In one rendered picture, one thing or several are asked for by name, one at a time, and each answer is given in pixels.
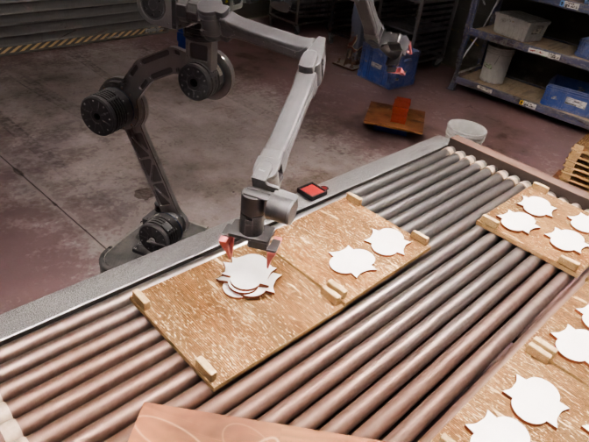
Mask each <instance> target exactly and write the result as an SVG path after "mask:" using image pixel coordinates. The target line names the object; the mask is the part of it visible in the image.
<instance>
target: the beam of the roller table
mask: <svg viewBox="0 0 589 442"><path fill-rule="evenodd" d="M449 141H450V140H449V139H447V138H445V137H443V136H441V135H437V136H435V137H433V138H430V139H426V140H424V141H423V142H420V143H418V144H415V145H413V146H410V147H407V148H405V149H403V150H400V151H399V152H396V153H392V154H390V155H388V156H386V157H384V158H381V159H379V160H376V161H373V162H371V163H368V164H366V165H364V166H362V167H360V168H356V169H353V170H352V171H350V172H347V173H345V174H342V175H339V176H337V177H334V178H332V179H330V180H328V181H326V182H322V183H319V184H317V185H318V186H320V187H321V186H327V187H328V188H329V189H328V190H327V191H328V192H327V195H326V196H323V197H320V198H318V199H316V200H315V201H312V202H311V201H310V200H309V199H308V198H306V197H305V196H302V195H301V194H299V193H295V194H296V195H297V196H298V209H297V212H296V215H297V214H299V213H301V212H304V211H305V210H308V209H311V208H313V207H315V206H317V205H318V204H321V203H324V202H326V201H329V200H330V199H332V198H334V197H337V196H340V195H342V194H344V193H346V192H348V191H350V190H353V189H355V188H357V187H360V186H362V185H364V184H366V183H368V182H371V181H373V180H376V179H378V178H380V177H381V176H384V175H387V174H389V173H392V172H393V171H395V170H397V169H400V168H403V167H405V166H407V165H409V164H411V163H413V162H416V161H418V160H420V159H423V158H425V157H427V156H429V155H432V154H433V153H436V152H439V151H441V150H442V149H443V148H445V147H447V146H448V144H449ZM235 219H240V217H236V218H234V219H232V220H230V221H227V222H225V223H222V224H220V225H217V226H215V227H212V228H210V229H208V230H206V231H204V232H200V233H197V234H196V235H193V236H191V237H188V238H186V239H183V240H181V241H178V242H176V243H173V244H172V245H169V246H166V247H163V248H161V249H159V250H157V251H154V252H152V253H149V254H147V255H144V256H142V257H139V258H137V259H135V260H132V261H129V262H127V263H124V264H123V265H120V266H118V267H114V268H112V269H110V270H108V271H105V272H103V273H100V274H97V275H95V276H93V277H90V278H88V279H86V280H84V281H81V282H77V283H76V284H74V285H71V286H69V287H66V288H64V289H61V290H59V291H56V292H54V293H52V294H50V295H47V296H43V297H41V298H40V299H37V300H35V301H32V302H30V303H27V304H24V305H22V306H20V307H17V308H16V309H13V310H9V311H7V312H5V313H3V314H1V315H0V346H3V345H5V344H7V343H9V342H11V341H13V340H15V339H19V338H21V337H23V336H24V335H27V334H29V333H31V332H35V331H37V330H38V329H40V328H43V327H45V326H47V325H49V324H52V323H54V322H56V321H59V320H61V319H62V318H64V317H68V316H70V315H72V314H75V313H76V312H78V311H80V310H84V309H86V308H88V307H90V306H92V305H94V304H96V303H100V302H101V301H103V300H106V299H108V298H110V297H112V296H115V295H117V294H119V293H122V292H124V291H126V290H127V289H131V288H133V287H135V286H138V285H139V284H141V283H143V282H147V281H149V280H151V279H153V278H155V277H157V276H159V275H162V274H164V273H166V272H169V271H171V270H173V269H175V268H178V267H180V266H182V265H185V264H187V263H189V262H190V261H193V260H196V259H198V258H201V257H202V256H204V255H206V254H209V253H212V252H214V251H216V250H218V249H220V248H222V246H221V245H220V244H219V239H220V237H221V235H222V232H223V230H224V228H225V226H226V225H227V224H232V223H233V222H234V220H235Z"/></svg>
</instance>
